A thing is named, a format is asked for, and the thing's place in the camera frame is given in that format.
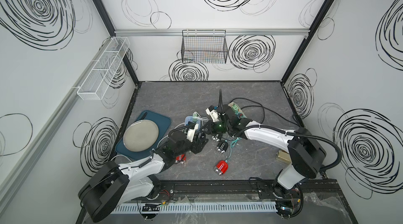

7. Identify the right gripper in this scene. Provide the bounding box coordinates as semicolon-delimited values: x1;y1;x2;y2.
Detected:
199;121;232;135

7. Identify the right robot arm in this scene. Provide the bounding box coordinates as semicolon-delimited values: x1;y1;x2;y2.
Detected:
206;105;342;190

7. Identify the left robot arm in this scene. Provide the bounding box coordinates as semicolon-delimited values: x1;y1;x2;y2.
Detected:
78;131;208;223

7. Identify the beige power strip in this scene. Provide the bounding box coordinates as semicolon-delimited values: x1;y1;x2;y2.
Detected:
228;102;247;119

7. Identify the blue power strip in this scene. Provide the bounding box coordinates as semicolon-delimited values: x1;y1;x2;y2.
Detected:
184;115;197;126

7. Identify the round grey plate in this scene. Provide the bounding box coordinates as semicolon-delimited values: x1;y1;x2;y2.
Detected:
123;120;159;152

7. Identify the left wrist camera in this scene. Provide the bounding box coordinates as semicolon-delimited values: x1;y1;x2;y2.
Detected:
186;123;199;142

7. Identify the teal charging cable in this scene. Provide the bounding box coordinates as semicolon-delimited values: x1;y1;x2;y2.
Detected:
226;137;241;162

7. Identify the white power cord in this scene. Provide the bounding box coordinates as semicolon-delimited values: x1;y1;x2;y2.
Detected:
155;122;186;149

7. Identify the black power cord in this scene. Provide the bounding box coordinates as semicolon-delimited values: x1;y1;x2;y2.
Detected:
230;97;303;128

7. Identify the white slotted cable duct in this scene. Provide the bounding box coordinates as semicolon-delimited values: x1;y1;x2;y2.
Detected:
112;202;278;214

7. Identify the black wire wall basket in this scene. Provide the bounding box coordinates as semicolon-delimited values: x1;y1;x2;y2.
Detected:
181;29;228;64

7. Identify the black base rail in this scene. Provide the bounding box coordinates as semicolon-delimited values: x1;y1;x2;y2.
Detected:
153;177;341;200

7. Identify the white wire wall shelf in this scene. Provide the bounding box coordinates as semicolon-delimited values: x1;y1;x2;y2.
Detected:
77;37;130;101

